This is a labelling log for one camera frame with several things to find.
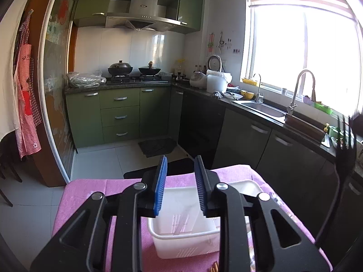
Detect brown bamboo chopstick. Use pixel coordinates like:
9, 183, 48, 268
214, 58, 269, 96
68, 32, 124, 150
207, 262, 219, 272

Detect dark lower cabinets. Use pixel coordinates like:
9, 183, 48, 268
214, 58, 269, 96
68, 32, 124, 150
178, 88, 363, 267

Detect pink floral tablecloth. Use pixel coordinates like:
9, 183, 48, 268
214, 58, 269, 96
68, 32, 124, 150
51, 163, 333, 272

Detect red checkered apron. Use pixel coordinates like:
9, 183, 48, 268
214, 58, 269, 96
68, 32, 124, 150
13, 10, 42, 158

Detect black floor mat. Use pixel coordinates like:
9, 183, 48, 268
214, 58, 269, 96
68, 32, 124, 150
138, 138, 177, 158

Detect black wok with lid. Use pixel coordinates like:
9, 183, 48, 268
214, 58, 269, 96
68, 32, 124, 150
138, 61, 161, 76

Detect steel range hood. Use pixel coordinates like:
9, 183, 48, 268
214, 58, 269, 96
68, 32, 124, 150
105, 0, 182, 32

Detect green lower cabinets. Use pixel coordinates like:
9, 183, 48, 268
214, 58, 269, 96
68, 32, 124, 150
65, 83, 172, 149

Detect white plastic container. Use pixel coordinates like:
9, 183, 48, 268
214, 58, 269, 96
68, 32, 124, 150
207, 69, 232, 93

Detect black plastic fork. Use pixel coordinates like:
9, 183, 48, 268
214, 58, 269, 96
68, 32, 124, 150
314, 116, 357, 249

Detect white hanging cloth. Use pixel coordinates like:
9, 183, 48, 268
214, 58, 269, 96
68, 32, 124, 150
0, 0, 28, 138

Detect black lidded pot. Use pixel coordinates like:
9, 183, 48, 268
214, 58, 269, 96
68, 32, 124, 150
108, 60, 133, 77

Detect steel sink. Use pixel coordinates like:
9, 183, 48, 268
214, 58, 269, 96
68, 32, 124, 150
233, 101, 286, 118

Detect glass sliding door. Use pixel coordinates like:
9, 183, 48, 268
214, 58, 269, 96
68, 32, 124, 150
37, 0, 76, 186

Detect white plastic utensil holder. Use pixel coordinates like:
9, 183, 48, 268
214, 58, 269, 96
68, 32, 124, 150
147, 179, 265, 260

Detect steel kitchen faucet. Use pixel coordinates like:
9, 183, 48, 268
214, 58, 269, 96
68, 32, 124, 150
287, 69, 316, 115

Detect small steel faucet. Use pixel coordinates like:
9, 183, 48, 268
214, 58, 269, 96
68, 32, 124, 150
253, 73, 263, 104

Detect plastic bag on counter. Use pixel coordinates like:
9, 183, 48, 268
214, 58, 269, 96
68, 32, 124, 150
67, 71, 106, 88

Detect yellow bowl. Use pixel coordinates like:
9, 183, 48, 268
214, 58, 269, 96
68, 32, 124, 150
240, 90, 255, 101

